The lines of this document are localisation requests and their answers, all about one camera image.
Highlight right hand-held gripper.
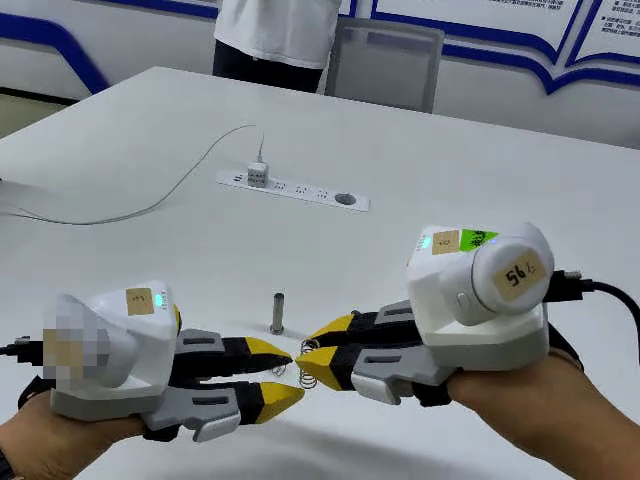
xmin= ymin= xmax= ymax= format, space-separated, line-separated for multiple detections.
xmin=294 ymin=221 xmax=557 ymax=406

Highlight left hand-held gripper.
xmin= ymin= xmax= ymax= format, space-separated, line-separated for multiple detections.
xmin=42 ymin=279 xmax=307 ymax=444

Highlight metal pin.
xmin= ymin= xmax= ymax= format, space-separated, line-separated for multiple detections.
xmin=268 ymin=290 xmax=287 ymax=336

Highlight person's right forearm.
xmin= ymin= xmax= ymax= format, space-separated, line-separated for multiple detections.
xmin=529 ymin=399 xmax=640 ymax=480

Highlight person's right hand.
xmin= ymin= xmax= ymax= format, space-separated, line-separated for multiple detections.
xmin=413 ymin=322 xmax=619 ymax=469

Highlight person's left hand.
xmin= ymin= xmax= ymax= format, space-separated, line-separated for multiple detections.
xmin=0 ymin=374 xmax=147 ymax=480

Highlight white power strip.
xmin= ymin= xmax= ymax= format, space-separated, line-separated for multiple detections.
xmin=215 ymin=168 xmax=372 ymax=214

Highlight white charger plug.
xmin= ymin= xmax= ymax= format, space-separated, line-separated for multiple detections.
xmin=246 ymin=161 xmax=268 ymax=189

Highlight grey chair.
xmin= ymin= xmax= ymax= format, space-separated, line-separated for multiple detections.
xmin=323 ymin=16 xmax=447 ymax=115

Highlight thin grey cable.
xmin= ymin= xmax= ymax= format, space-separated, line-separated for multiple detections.
xmin=0 ymin=123 xmax=267 ymax=226

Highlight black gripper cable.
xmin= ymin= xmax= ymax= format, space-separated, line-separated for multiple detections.
xmin=548 ymin=268 xmax=640 ymax=322
xmin=0 ymin=334 xmax=47 ymax=359

